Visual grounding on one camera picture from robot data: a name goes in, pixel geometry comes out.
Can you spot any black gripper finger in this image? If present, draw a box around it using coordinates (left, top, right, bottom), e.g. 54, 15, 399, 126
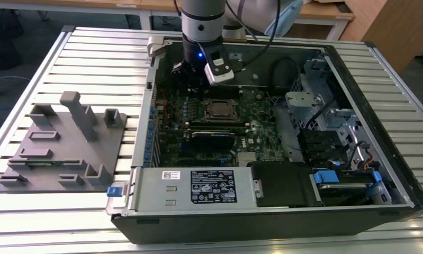
171, 60, 209, 95

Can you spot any silver CPU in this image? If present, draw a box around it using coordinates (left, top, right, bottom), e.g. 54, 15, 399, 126
211, 102, 233, 116

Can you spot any metal locking lever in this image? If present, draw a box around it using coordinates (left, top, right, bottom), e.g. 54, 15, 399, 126
204, 116, 243, 122

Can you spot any black RAM slot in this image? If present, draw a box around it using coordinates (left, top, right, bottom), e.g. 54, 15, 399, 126
188, 125, 248, 132
189, 120, 247, 127

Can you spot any grey case latch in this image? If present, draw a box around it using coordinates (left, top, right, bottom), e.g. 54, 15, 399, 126
146, 36, 167, 58

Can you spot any black graphics card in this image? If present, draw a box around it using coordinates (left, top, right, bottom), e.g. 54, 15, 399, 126
189, 131, 237, 153

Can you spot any silver drive cage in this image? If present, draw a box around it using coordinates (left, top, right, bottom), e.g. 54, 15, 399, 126
284, 58, 343, 125

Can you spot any green motherboard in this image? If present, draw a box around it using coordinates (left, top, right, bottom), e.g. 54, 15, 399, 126
153, 88, 293, 168

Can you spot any wooden desk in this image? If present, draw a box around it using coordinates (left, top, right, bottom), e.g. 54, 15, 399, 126
149, 0, 355, 40
0, 0, 152, 31

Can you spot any grey parts rack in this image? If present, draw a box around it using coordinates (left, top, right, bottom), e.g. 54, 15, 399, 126
0, 91, 128, 192

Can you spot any silver power supply unit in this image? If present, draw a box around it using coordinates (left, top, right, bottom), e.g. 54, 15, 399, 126
124, 166, 265, 212

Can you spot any green RAM stick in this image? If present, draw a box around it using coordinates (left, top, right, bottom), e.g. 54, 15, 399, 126
24, 161, 64, 168

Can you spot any blue disk carrier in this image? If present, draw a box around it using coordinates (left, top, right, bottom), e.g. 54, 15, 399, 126
311, 170, 341, 184

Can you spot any wooden cabinet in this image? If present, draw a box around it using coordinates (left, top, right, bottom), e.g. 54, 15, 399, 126
340, 0, 423, 78

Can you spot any black PC case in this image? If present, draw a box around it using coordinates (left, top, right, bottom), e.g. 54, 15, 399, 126
104, 34, 423, 246

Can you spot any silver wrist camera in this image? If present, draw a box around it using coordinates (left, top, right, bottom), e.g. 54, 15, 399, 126
203, 44, 236, 87

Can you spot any thick black cable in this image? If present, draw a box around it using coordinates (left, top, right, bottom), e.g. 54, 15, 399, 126
304, 98, 337, 131

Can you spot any blue network cable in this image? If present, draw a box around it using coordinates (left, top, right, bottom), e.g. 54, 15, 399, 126
0, 76, 32, 111

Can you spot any coloured wire bundle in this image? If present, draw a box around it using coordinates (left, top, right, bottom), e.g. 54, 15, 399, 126
359, 155, 380, 170

